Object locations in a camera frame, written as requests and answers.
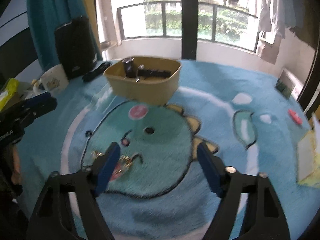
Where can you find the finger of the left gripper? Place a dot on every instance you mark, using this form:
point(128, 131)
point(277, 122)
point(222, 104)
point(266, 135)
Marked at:
point(31, 109)
point(41, 101)

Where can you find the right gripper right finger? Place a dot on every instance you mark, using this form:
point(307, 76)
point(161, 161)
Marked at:
point(264, 216)

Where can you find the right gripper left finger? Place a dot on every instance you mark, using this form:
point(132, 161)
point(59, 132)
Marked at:
point(52, 216)

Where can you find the left hand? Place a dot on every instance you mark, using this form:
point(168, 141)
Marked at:
point(16, 174)

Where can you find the white cartoon mug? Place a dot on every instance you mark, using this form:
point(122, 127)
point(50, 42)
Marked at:
point(53, 81)

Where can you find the yellow plastic bag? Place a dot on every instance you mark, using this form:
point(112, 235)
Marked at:
point(9, 94)

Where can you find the black electric kettle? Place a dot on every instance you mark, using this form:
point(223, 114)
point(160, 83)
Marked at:
point(74, 47)

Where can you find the teal curtain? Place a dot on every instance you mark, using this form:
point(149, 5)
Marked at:
point(44, 16)

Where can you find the tan plastic tray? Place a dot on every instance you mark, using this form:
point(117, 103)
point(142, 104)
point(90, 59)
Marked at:
point(150, 90)

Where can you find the black watch stand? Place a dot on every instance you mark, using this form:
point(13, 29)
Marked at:
point(141, 71)

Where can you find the red round small object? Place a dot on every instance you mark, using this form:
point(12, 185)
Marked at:
point(295, 117)

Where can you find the blue dinosaur plush rug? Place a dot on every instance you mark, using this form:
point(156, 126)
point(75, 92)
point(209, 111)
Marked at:
point(164, 194)

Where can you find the small dark green object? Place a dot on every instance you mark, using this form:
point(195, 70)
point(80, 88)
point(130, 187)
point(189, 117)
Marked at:
point(283, 89)

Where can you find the black balcony railing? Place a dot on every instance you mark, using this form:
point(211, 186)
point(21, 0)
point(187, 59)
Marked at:
point(208, 22)

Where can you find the hanging light grey shirt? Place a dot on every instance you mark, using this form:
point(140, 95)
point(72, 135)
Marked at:
point(272, 17)

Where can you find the black door frame post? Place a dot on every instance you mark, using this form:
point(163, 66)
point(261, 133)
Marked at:
point(189, 28)

